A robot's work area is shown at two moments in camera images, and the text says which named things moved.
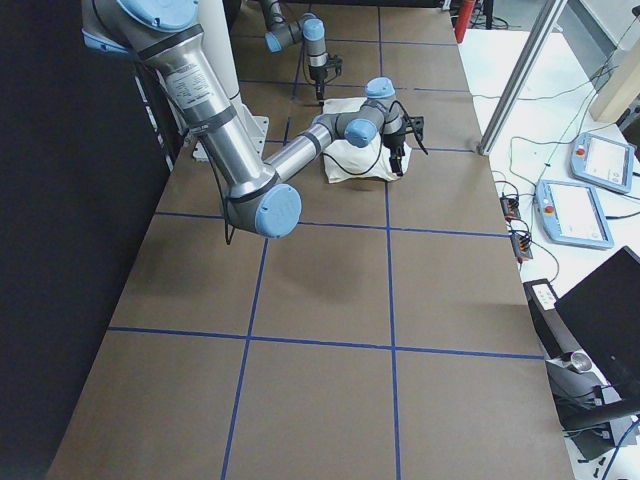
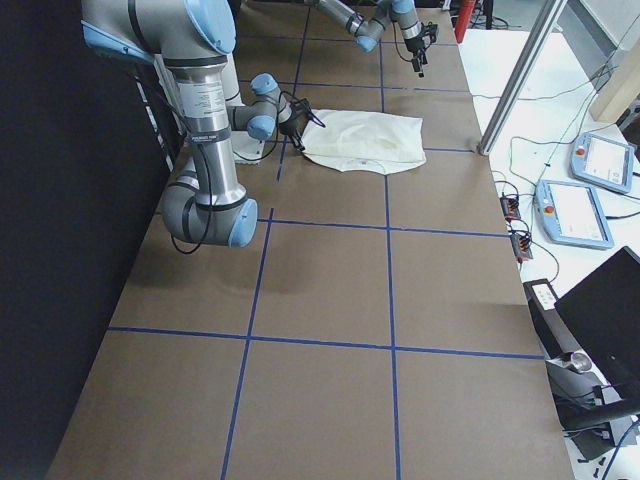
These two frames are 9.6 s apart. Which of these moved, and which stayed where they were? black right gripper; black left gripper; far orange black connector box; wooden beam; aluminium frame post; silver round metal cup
Moved: black right gripper; black left gripper
Stayed: aluminium frame post; wooden beam; far orange black connector box; silver round metal cup
